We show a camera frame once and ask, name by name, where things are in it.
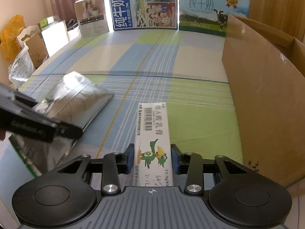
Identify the brown cardboard box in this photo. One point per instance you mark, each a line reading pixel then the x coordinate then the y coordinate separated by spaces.
pixel 265 69

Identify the yellow plastic bag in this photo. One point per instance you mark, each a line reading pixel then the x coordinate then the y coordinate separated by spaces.
pixel 10 48

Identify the white product box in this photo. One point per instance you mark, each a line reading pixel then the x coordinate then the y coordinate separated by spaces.
pixel 91 17

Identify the white green ointment box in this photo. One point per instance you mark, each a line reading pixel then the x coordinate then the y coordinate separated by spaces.
pixel 152 150

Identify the blue milk carton box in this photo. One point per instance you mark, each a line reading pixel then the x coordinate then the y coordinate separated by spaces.
pixel 139 14

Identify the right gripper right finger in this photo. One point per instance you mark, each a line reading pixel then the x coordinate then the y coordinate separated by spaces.
pixel 232 192

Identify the silver foil pouch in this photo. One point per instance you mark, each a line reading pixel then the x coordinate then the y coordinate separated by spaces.
pixel 75 100

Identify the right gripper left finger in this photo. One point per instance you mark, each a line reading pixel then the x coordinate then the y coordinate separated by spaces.
pixel 71 192

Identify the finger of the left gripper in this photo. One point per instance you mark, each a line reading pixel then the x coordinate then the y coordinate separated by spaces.
pixel 13 100

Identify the checkered tablecloth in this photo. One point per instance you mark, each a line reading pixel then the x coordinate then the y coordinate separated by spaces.
pixel 181 68

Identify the clear plastic bag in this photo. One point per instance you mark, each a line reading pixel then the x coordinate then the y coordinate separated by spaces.
pixel 21 69

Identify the brown cardboard carton with handle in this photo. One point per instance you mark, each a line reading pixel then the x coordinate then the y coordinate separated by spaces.
pixel 31 36

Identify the white paper bag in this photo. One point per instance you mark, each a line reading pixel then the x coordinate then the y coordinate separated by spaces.
pixel 55 37

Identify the green pasture milk box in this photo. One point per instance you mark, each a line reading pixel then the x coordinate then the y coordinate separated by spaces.
pixel 210 16

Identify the wooden door panel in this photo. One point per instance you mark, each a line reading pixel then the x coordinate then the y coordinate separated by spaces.
pixel 284 15

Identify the person left hand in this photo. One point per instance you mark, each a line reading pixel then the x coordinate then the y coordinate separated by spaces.
pixel 2 134

